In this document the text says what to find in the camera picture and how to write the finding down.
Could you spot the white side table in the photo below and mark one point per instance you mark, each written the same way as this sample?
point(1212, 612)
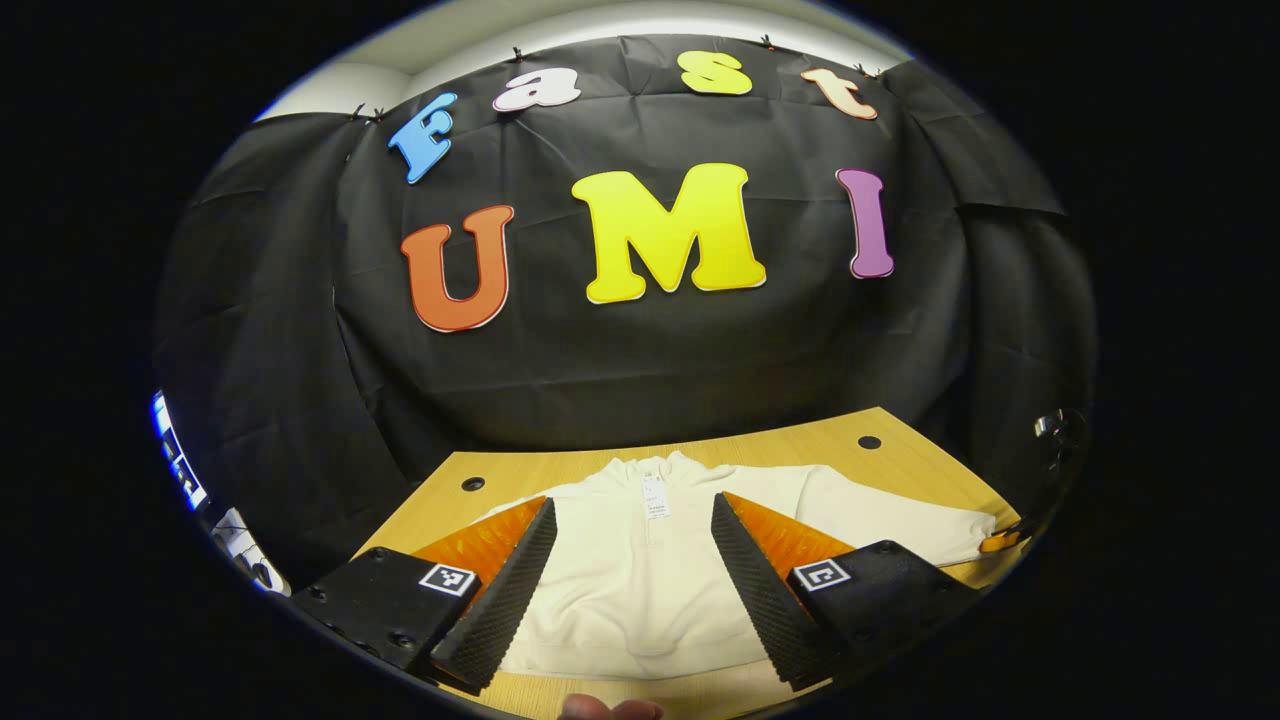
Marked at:
point(250, 555)

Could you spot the cream white garment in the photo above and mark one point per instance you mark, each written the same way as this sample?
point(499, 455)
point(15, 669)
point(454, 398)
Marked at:
point(640, 590)

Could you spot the black backdrop cloth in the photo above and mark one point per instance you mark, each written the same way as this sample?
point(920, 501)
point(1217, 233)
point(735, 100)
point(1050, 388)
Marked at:
point(620, 360)

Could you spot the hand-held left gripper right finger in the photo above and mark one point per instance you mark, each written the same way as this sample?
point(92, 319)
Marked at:
point(760, 600)

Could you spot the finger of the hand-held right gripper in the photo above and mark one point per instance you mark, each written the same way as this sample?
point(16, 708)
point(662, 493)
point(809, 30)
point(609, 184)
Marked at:
point(1000, 541)

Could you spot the computer monitor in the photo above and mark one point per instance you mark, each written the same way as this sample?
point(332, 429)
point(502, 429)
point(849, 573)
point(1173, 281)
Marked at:
point(178, 450)

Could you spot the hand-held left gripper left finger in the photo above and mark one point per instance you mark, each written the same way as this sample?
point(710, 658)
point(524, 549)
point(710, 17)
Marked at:
point(510, 600)

